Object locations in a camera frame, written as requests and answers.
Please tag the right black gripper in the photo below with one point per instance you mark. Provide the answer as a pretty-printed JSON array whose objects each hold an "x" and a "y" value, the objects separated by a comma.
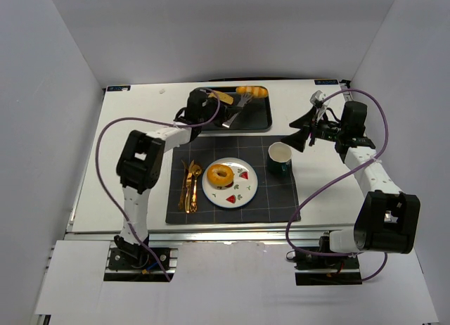
[{"x": 312, "y": 129}]

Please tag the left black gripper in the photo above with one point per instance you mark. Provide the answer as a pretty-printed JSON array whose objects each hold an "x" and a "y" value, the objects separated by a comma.
[{"x": 222, "y": 111}]

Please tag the striped bread roll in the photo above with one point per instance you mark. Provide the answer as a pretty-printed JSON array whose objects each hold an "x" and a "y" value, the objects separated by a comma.
[{"x": 252, "y": 91}]

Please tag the orange bagel donut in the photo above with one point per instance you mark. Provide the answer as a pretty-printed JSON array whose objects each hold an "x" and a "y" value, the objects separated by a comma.
[{"x": 220, "y": 175}]

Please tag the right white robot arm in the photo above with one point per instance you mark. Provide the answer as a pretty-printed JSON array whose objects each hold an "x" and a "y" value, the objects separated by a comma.
[{"x": 388, "y": 218}]

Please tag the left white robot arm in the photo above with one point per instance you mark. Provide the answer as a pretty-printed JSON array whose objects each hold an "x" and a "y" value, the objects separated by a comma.
[{"x": 140, "y": 163}]

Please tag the sliced brown bread loaf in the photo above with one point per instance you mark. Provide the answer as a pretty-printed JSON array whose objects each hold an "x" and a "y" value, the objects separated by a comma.
[{"x": 223, "y": 97}]

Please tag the green mug white interior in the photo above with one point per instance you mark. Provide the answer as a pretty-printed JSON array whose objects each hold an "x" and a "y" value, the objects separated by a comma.
[{"x": 279, "y": 159}]

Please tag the black rectangular tray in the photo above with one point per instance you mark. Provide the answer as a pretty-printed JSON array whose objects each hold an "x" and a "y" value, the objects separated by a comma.
[{"x": 256, "y": 115}]

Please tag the right blue corner label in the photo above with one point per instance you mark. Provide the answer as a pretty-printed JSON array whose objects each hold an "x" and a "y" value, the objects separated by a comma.
[{"x": 326, "y": 82}]

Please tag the blue corner label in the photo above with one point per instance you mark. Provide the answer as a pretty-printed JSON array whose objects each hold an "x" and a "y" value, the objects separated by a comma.
[
  {"x": 326, "y": 82},
  {"x": 118, "y": 88}
]

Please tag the gold spoon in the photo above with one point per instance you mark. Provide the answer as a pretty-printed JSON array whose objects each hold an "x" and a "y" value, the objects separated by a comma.
[{"x": 197, "y": 170}]

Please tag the white watermelon pattern plate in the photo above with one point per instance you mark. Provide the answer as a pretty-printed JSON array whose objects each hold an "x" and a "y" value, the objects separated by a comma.
[{"x": 239, "y": 192}]

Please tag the dark checked placemat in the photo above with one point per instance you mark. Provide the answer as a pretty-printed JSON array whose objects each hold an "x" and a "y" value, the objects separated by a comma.
[{"x": 276, "y": 197}]

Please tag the gold fork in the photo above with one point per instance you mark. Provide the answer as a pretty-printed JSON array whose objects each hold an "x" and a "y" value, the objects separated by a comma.
[{"x": 182, "y": 194}]

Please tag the left blue corner label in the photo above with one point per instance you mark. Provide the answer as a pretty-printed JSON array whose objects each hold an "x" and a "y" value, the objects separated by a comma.
[{"x": 118, "y": 88}]

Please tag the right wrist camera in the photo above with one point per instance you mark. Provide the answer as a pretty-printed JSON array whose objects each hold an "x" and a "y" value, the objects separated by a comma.
[{"x": 317, "y": 99}]

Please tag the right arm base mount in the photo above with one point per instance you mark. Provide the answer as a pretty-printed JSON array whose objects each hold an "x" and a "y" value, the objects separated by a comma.
[{"x": 314, "y": 270}]

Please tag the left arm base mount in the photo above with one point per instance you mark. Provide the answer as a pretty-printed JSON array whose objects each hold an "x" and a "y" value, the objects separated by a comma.
[{"x": 130, "y": 262}]

